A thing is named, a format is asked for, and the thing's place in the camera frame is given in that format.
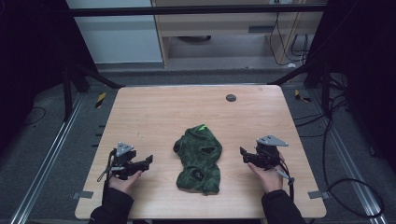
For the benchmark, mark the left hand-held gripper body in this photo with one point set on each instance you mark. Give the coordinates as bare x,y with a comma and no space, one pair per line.
124,160

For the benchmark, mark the light wooden desk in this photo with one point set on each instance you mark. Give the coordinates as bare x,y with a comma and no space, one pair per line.
218,26

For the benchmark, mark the dark green camouflage cloth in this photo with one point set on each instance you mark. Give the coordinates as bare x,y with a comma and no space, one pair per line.
199,158

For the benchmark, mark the white cabinet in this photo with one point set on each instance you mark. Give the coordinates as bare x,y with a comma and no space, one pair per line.
118,37

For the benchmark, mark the silver metal floor rail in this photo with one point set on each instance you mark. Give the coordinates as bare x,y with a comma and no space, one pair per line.
351,165
46,158

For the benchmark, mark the grey table bracket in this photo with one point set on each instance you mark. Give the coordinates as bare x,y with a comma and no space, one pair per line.
82,195
318,194

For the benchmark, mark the yellow black striped tape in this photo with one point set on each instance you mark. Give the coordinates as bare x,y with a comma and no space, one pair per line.
301,97
100,100

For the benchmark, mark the person's right hand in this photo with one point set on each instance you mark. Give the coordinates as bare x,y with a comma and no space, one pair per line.
269,179

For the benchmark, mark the person's left hand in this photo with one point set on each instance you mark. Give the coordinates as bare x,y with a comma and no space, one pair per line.
124,183

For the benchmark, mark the black horizontal frame bar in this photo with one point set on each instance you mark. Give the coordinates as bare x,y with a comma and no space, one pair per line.
186,11

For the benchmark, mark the grey round table grommet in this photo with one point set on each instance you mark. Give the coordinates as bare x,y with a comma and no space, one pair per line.
231,98

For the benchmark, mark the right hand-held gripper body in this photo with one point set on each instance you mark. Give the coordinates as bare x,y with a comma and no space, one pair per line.
268,153

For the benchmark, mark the black metal stand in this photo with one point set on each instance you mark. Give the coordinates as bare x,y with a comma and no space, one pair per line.
325,90
67,93

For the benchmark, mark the black curtain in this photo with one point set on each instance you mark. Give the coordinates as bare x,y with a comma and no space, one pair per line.
28,62
367,77

